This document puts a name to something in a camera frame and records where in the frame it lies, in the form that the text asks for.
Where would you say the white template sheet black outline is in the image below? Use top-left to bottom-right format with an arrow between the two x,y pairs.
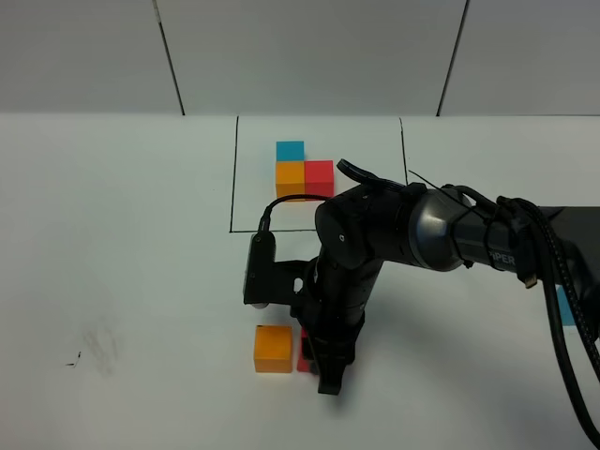
232,116 -> 407,233

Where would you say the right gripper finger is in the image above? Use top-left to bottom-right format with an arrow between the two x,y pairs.
311,344 -> 348,396

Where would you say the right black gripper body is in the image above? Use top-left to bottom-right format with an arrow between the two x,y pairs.
292,255 -> 383,366

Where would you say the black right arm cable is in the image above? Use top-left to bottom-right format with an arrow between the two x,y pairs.
256,185 -> 600,450

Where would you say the orange template cube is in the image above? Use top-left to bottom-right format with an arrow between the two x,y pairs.
276,161 -> 305,198

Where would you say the red template cube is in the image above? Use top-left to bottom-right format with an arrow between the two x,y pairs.
305,160 -> 335,198

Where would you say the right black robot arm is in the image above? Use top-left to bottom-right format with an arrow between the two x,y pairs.
300,160 -> 599,395

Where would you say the blue template cube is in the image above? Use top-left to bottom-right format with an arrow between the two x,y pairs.
276,141 -> 305,162

